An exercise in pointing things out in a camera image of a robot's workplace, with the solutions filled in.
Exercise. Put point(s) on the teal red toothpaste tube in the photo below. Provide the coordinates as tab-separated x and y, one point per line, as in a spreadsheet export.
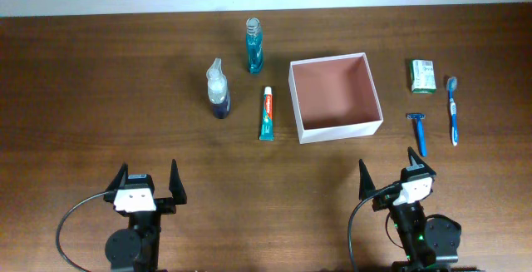
266	133

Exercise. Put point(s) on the blue white toothbrush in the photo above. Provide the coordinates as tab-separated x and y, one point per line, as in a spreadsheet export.
451	85

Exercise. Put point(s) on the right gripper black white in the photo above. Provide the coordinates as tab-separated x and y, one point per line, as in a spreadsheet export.
367	185

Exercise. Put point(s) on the clear spray bottle purple liquid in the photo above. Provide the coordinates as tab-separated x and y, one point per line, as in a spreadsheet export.
218	90

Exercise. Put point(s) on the blue disposable razor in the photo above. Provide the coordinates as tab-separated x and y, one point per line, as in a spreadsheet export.
417	119

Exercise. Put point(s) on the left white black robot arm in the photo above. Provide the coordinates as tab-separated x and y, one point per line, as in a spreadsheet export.
136	247

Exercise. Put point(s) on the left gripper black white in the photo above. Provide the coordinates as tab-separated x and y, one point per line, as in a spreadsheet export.
177	197

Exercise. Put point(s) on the teal mouthwash bottle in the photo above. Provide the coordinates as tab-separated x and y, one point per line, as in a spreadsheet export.
254	45

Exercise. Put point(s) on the white open cardboard box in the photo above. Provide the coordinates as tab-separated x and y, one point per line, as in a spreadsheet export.
334	98

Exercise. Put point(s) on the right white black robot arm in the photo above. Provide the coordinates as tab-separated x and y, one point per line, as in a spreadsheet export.
430	242

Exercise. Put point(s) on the green white soap box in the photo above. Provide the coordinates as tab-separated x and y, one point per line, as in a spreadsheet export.
422	76

